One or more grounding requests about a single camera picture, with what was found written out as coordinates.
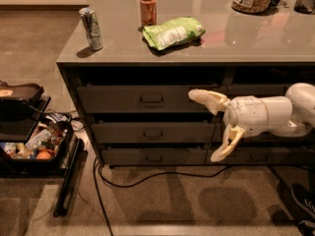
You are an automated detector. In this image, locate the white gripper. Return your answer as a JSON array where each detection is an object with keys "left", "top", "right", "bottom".
[{"left": 188, "top": 88, "right": 292, "bottom": 162}]

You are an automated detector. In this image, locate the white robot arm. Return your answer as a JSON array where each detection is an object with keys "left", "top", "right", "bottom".
[{"left": 188, "top": 83, "right": 315, "bottom": 162}]

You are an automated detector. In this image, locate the black floor cable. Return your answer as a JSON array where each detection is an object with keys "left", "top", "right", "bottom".
[{"left": 92, "top": 156, "right": 234, "bottom": 236}]

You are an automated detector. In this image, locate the orange fruit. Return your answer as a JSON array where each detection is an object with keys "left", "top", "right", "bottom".
[{"left": 36, "top": 151, "right": 51, "bottom": 159}]

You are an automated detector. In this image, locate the black floor bar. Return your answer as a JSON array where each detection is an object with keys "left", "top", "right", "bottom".
[{"left": 53, "top": 139, "right": 86, "bottom": 217}]

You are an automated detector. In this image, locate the dark grey drawer cabinet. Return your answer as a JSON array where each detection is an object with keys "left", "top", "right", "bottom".
[{"left": 57, "top": 0, "right": 315, "bottom": 165}]

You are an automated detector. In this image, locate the dark glass object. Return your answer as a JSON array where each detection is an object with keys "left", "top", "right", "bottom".
[{"left": 294, "top": 0, "right": 315, "bottom": 14}]

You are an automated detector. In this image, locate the black case lid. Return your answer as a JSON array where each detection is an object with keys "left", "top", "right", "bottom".
[{"left": 0, "top": 82, "right": 44, "bottom": 106}]

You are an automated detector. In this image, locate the silver tall can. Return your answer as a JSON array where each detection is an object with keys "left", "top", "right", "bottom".
[{"left": 79, "top": 7, "right": 103, "bottom": 51}]

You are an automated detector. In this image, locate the drawer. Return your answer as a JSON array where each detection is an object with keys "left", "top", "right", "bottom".
[
  {"left": 92, "top": 122, "right": 216, "bottom": 144},
  {"left": 218, "top": 142, "right": 315, "bottom": 165},
  {"left": 76, "top": 84, "right": 228, "bottom": 114},
  {"left": 213, "top": 121, "right": 315, "bottom": 143},
  {"left": 101, "top": 147, "right": 208, "bottom": 166},
  {"left": 225, "top": 84, "right": 289, "bottom": 99}
]

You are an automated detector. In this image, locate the orange soda can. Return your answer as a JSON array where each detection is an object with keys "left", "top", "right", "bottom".
[{"left": 140, "top": 0, "right": 157, "bottom": 27}]

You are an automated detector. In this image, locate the green chip bag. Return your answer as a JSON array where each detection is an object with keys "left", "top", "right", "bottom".
[{"left": 142, "top": 17, "right": 206, "bottom": 51}]

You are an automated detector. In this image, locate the black bin with items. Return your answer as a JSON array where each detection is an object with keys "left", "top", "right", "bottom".
[{"left": 0, "top": 113, "right": 73, "bottom": 175}]

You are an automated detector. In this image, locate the black sneaker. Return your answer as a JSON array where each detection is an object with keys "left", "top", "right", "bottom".
[{"left": 290, "top": 184, "right": 315, "bottom": 220}]

